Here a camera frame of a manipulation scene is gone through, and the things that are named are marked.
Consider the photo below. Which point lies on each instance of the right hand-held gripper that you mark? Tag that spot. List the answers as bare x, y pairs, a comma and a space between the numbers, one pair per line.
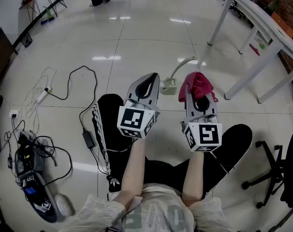
207, 135

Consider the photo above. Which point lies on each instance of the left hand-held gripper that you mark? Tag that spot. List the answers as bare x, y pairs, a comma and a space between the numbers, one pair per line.
130, 120

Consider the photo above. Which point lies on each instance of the pink cloth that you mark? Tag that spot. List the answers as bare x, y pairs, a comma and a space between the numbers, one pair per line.
197, 83

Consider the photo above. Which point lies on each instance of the person's right forearm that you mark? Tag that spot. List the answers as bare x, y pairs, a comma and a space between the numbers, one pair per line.
193, 178

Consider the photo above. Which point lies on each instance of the person's left forearm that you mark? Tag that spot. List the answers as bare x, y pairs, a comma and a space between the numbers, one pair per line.
133, 168

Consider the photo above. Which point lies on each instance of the person's left leg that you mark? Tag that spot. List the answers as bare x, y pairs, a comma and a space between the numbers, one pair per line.
107, 110

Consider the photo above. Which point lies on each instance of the person's leg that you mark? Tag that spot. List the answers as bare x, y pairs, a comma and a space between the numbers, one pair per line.
107, 110
236, 139

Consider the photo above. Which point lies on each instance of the person's right leg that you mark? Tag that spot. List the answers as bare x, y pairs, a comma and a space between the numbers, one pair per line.
236, 139

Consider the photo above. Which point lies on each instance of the black power adapter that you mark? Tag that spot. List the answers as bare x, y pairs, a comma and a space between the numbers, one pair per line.
89, 139

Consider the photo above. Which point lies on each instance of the red floor object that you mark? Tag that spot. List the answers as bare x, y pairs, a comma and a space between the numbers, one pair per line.
254, 49

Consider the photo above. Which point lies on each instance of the small green floor object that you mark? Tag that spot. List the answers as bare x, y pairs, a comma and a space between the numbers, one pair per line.
262, 46

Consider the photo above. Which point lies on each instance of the black office chair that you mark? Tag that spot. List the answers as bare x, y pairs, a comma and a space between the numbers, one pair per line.
274, 168
237, 8

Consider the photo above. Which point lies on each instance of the white power strip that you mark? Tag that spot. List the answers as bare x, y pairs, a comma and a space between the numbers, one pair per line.
43, 95

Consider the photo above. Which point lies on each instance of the person's white shirt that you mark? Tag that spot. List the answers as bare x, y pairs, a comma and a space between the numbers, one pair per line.
161, 202

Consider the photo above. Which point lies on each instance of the white table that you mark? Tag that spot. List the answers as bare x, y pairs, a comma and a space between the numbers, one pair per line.
257, 16

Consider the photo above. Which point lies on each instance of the orange box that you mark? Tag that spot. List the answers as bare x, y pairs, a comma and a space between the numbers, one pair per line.
283, 24

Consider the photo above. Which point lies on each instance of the blue plastic object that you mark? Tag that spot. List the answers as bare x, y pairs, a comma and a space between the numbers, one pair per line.
44, 22

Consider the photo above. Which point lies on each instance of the green plastic object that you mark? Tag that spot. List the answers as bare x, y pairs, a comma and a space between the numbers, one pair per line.
49, 13

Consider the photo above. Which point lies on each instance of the white socket block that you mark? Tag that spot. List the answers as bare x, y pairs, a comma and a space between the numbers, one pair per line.
14, 114

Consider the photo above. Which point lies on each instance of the brown wooden cabinet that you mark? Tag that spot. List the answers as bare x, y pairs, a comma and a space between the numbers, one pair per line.
1, 57

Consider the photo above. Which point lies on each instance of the black equipment backpack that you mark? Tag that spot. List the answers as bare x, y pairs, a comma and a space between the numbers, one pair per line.
33, 197

